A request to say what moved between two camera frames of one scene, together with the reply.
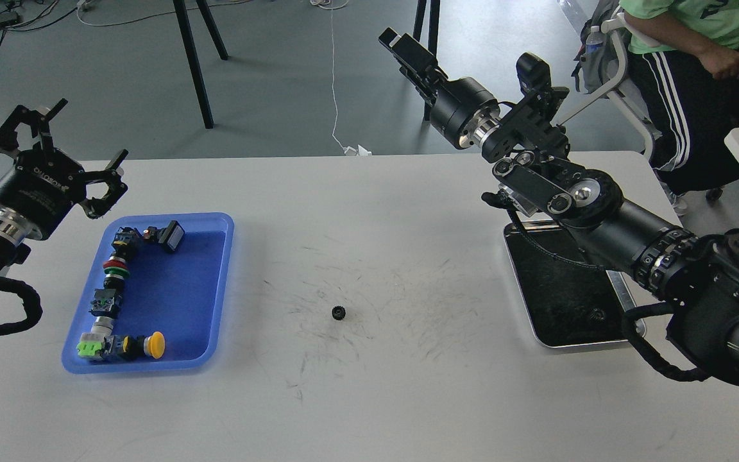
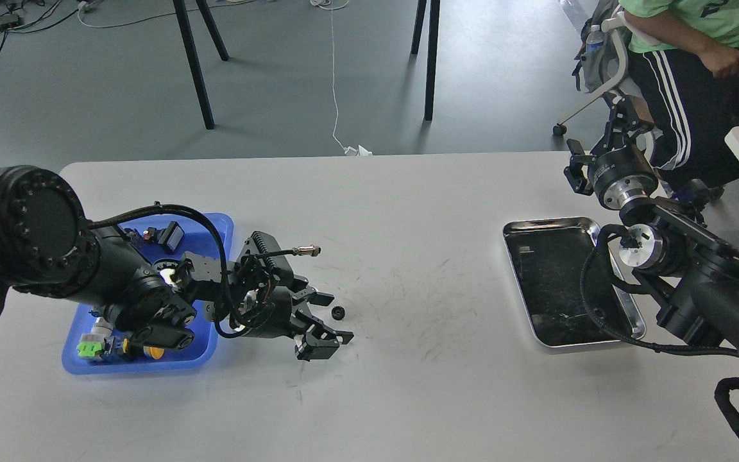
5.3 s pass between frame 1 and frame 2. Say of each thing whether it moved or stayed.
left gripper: moved
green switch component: stayed
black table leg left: stayed
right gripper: moved
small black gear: stayed
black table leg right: stayed
